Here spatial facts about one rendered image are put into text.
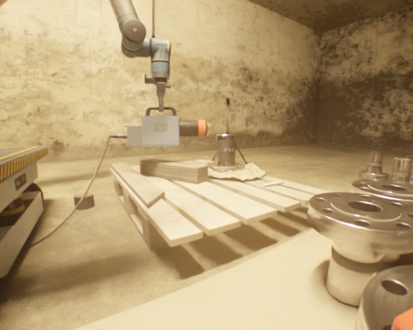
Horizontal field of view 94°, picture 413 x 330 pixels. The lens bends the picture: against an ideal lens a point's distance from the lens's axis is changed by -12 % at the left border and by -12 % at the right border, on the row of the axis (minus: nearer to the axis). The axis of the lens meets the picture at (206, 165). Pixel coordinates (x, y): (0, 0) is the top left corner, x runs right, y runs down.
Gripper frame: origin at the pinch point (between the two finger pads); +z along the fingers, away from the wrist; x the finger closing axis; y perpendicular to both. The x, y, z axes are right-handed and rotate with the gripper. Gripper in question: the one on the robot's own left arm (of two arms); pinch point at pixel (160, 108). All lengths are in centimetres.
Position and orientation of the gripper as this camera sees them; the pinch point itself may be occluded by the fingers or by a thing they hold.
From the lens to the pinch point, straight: 130.8
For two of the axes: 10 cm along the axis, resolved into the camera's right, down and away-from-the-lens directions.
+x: -2.3, -1.7, 9.6
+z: 0.0, 9.8, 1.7
